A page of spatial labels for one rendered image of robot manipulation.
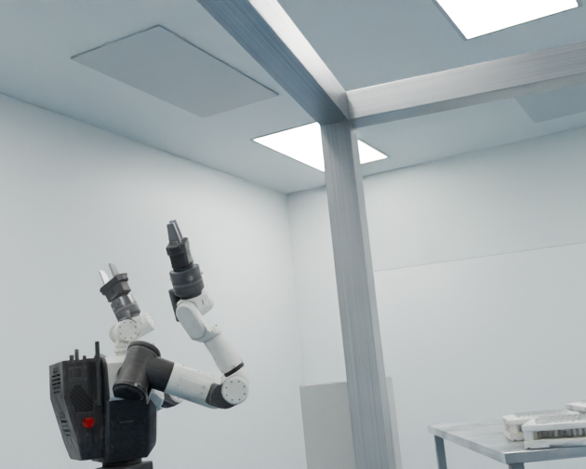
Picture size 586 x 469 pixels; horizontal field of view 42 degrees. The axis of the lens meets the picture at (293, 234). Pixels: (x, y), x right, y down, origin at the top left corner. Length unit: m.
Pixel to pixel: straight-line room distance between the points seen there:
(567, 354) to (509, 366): 0.45
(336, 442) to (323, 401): 0.08
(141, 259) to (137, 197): 0.42
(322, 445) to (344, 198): 0.46
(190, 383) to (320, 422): 0.79
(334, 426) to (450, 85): 0.67
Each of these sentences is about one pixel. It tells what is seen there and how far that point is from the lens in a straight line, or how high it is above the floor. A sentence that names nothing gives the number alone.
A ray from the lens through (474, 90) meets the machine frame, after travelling 1.43.
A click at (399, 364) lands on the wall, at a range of 6.54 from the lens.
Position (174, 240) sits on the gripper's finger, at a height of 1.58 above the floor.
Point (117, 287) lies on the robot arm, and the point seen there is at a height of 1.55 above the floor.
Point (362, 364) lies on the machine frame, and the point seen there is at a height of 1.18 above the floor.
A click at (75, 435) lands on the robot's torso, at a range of 2.32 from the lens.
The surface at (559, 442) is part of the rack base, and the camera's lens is 2.50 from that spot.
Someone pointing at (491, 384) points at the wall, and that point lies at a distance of 6.32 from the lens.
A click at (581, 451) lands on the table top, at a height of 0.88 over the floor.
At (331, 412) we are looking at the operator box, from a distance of 1.46.
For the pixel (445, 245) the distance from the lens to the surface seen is 1.43.
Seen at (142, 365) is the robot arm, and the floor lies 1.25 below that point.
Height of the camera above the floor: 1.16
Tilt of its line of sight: 11 degrees up
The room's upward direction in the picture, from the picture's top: 6 degrees counter-clockwise
